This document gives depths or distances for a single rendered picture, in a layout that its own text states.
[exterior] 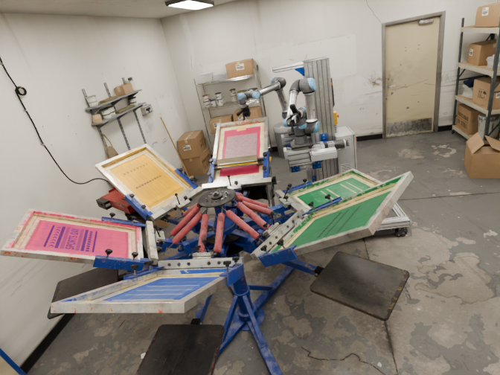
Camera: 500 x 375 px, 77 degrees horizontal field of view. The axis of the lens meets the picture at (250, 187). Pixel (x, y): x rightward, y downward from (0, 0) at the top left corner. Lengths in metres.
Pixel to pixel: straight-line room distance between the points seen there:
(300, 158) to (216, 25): 4.04
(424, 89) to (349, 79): 1.42
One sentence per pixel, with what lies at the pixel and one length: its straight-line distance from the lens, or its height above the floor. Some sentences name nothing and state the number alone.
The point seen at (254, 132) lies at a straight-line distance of 3.43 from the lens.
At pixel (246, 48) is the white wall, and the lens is 6.70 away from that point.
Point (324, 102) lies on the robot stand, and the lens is 3.48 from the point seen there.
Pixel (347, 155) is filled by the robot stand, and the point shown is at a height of 1.00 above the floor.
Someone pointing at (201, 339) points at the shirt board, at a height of 0.95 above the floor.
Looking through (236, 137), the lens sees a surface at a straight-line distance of 3.45.
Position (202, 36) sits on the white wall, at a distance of 6.89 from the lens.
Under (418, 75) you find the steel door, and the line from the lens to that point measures 7.01.
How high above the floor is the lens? 2.36
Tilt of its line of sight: 25 degrees down
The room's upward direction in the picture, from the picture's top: 12 degrees counter-clockwise
